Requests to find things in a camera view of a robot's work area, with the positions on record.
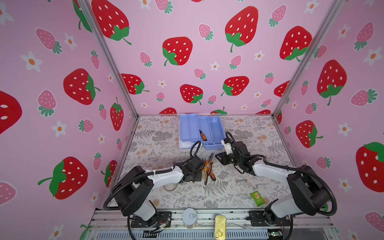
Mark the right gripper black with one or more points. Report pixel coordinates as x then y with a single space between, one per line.
222 158

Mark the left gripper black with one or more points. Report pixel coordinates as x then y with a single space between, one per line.
199 177

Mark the orange black combination pliers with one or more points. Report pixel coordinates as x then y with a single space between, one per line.
210 167

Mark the white pink blue tool box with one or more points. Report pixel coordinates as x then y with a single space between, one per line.
207 129

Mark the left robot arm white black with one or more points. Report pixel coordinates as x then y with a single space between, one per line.
130 194

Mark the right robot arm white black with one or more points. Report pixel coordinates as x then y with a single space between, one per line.
310 194

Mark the clear tape roll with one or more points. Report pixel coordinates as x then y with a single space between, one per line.
171 187

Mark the green snack packet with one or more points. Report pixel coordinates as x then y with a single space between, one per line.
256 196

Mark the round silver tin can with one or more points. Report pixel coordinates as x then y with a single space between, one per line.
190 218

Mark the gold oval tin can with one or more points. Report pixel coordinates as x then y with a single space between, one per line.
220 228

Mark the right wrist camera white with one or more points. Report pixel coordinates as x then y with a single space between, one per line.
227 143

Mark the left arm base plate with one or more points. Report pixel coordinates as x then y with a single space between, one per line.
159 220

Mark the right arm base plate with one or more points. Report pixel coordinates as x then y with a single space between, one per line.
260 218

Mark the aluminium front rail frame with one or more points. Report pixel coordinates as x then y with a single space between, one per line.
111 225

